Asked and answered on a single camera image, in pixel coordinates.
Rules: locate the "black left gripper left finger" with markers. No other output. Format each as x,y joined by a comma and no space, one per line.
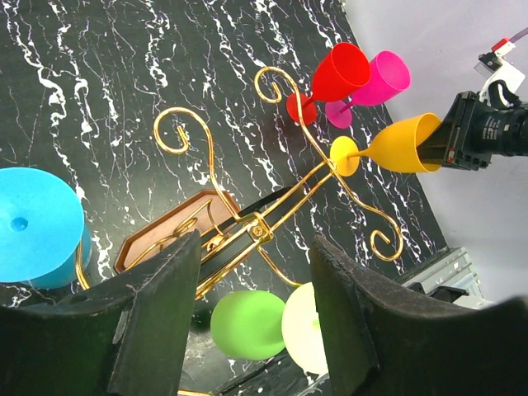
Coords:
125,336

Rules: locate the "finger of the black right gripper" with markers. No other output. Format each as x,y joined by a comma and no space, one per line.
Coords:
434,141

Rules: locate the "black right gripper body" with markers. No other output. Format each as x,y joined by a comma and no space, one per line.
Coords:
477,131

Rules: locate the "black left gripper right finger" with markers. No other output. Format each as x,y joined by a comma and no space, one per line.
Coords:
381,338

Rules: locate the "orange yellow plastic wine glass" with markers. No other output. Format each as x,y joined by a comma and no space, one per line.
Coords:
394,148

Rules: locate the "pink plastic wine glass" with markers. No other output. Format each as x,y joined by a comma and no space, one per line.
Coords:
389,77

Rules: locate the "green plastic wine glass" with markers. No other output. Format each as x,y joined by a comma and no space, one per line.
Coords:
256,325

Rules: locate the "red plastic wine glass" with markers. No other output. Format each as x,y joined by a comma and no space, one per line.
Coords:
344,70

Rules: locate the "blue plastic wine glass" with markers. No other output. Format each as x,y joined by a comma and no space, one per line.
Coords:
42,224

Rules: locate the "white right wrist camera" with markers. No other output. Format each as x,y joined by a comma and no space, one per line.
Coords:
502,79

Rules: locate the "aluminium frame rail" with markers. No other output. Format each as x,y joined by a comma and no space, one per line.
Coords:
450,276

